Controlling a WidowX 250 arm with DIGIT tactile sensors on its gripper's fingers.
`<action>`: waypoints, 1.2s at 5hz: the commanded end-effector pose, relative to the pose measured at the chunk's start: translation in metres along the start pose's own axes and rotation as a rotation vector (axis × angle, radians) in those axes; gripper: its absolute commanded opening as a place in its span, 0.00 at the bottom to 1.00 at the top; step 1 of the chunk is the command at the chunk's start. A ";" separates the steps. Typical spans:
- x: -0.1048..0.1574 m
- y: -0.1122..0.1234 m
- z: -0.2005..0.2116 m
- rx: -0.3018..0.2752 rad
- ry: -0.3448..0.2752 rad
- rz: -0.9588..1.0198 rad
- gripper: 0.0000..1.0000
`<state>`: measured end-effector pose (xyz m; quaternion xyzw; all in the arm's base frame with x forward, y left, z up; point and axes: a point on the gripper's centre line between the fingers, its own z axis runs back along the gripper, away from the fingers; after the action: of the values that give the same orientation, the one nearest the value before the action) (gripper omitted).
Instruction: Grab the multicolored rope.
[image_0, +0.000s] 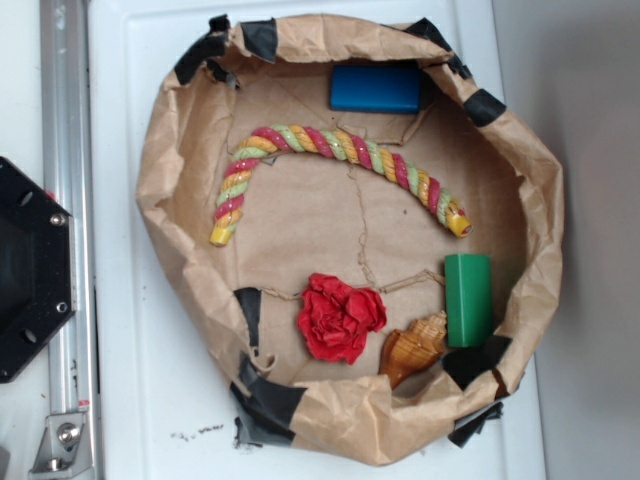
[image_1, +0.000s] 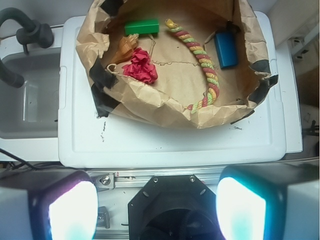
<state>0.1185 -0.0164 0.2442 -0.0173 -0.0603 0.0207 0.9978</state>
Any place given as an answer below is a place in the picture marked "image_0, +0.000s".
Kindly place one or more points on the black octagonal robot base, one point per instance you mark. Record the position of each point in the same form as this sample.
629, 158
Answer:
36, 270

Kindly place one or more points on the red fabric flower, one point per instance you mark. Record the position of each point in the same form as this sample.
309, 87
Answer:
336, 318

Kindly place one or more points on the brown conch seashell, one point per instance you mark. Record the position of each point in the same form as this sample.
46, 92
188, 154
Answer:
416, 349

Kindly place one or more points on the green cylinder block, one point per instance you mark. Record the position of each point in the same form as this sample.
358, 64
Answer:
468, 299

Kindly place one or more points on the blue rectangular block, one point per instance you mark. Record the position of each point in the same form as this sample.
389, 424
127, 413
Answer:
380, 89

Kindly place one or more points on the white plastic tray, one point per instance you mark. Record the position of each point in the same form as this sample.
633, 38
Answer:
166, 410

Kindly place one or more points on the aluminium extrusion rail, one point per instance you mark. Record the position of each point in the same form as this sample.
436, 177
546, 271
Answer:
73, 351

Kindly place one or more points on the metal corner bracket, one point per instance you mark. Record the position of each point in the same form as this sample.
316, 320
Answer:
64, 451

